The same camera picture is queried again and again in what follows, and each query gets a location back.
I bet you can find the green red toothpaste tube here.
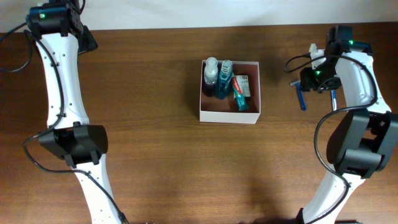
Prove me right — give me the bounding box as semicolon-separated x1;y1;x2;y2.
232;76;249;111

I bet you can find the blue mouthwash bottle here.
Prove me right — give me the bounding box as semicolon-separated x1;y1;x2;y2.
216;60;233;100

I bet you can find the blue white toothbrush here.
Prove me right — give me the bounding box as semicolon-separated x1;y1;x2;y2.
330;90;337;111

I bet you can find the blue disposable razor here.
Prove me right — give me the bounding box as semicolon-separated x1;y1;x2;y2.
290;80;307;111

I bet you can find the green white soap box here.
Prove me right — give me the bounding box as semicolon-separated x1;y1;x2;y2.
232;75;251;100

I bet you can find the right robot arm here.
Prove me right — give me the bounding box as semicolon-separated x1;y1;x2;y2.
297;25;397;223

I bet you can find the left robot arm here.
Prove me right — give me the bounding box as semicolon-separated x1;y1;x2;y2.
25;1;127;223

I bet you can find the white open cardboard box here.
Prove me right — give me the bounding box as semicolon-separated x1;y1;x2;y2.
199;60;261;124

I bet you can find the clear bottle purple liquid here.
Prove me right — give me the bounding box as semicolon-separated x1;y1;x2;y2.
203;57;218;97

